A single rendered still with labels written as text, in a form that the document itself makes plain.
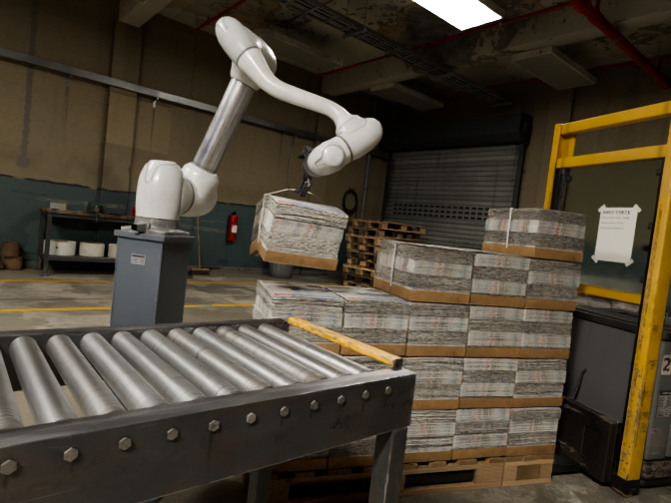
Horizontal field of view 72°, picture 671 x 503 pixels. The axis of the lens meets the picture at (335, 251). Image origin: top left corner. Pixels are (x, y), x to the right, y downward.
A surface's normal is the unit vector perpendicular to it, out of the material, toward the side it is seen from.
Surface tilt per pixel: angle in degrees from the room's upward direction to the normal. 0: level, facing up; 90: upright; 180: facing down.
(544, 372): 90
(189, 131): 90
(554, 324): 90
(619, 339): 90
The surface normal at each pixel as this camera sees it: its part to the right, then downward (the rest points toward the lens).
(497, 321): 0.32, 0.08
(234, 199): 0.64, 0.11
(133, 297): -0.23, 0.03
